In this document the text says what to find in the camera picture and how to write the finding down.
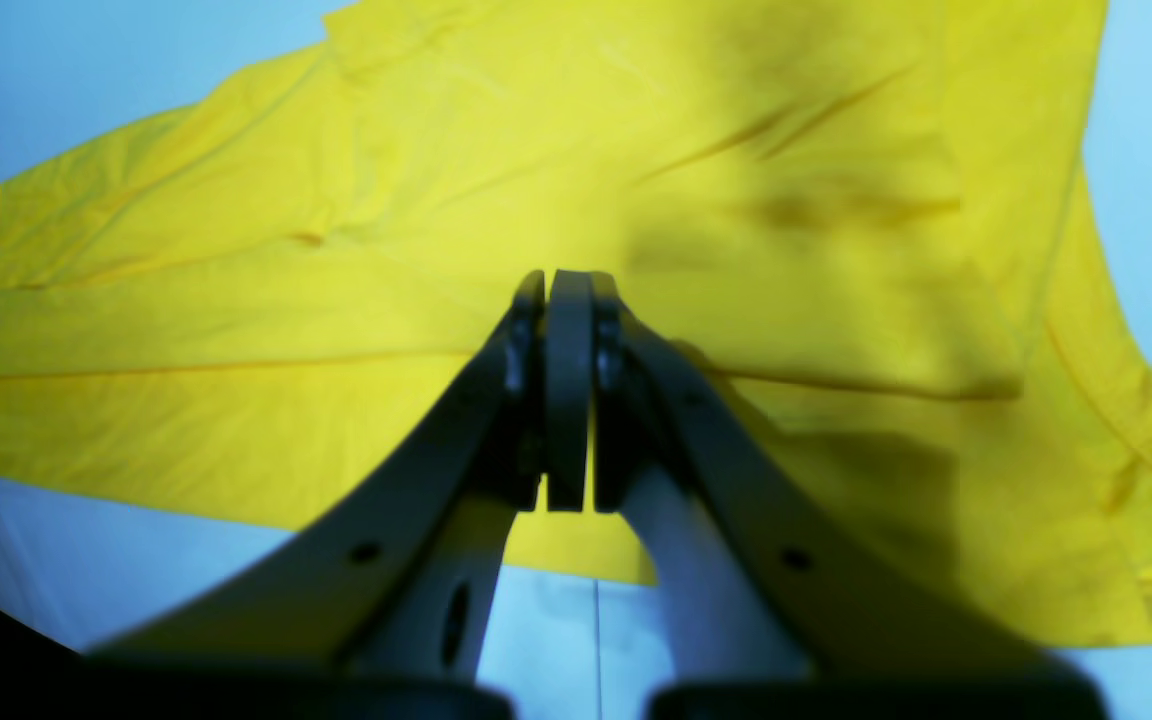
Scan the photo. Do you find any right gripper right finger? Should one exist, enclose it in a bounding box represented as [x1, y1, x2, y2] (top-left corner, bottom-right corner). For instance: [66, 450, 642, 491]
[547, 270, 1092, 691]

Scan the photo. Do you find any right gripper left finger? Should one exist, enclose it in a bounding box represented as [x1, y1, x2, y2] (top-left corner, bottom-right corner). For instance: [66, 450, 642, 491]
[93, 272, 547, 679]

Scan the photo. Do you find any orange yellow T-shirt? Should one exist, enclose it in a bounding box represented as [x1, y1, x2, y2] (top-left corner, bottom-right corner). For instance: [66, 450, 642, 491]
[0, 1, 1152, 647]

